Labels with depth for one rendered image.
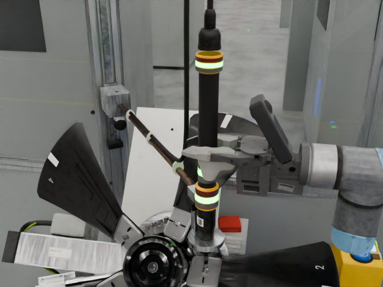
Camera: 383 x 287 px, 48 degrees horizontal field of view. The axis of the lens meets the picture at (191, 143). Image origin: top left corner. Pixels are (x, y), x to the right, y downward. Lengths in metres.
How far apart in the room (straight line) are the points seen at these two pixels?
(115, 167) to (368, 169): 0.96
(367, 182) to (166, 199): 0.58
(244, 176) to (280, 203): 0.89
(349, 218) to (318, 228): 0.91
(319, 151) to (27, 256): 0.73
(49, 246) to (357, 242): 0.69
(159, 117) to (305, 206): 0.69
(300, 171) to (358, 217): 0.13
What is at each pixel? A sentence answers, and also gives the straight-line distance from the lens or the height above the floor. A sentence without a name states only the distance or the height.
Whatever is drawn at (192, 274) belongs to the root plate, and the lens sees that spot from 0.89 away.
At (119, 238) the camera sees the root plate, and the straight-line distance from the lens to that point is 0.96.
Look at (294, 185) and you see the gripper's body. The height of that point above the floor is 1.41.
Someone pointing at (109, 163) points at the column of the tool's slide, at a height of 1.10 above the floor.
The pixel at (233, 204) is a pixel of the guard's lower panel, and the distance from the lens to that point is 1.63.
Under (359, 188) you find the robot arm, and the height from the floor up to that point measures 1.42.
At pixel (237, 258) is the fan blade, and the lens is 0.92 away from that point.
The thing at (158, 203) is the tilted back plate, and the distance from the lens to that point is 1.15.
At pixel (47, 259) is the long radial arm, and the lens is 1.11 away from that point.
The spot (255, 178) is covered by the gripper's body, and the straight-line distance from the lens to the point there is 0.74.
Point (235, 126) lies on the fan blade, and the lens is 0.91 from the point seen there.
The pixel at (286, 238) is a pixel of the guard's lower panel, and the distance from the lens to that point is 1.71.
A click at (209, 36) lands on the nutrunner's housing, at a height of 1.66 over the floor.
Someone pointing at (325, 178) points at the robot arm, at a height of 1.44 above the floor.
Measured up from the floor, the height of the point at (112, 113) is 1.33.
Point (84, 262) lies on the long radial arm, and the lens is 1.07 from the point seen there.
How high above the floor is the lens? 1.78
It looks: 25 degrees down
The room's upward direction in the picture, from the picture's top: straight up
